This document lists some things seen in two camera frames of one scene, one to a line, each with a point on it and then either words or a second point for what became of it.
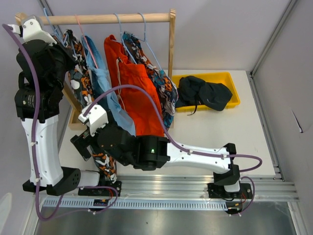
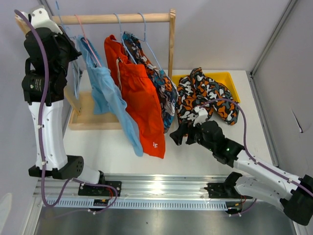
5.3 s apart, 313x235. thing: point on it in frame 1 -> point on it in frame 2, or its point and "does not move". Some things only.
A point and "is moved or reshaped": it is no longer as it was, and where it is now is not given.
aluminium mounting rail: x=177 y=192 does not move
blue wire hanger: x=57 y=34 is moved or reshaped
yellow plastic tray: x=223 y=78 does not move
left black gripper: x=71 y=60 does not move
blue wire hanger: x=50 y=23 is moved or reshaped
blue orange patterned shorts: x=165 y=85 does not move
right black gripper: x=81 y=143 -> x=184 y=128
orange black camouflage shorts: x=80 y=83 -> x=195 y=90
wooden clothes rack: x=76 y=122 does not move
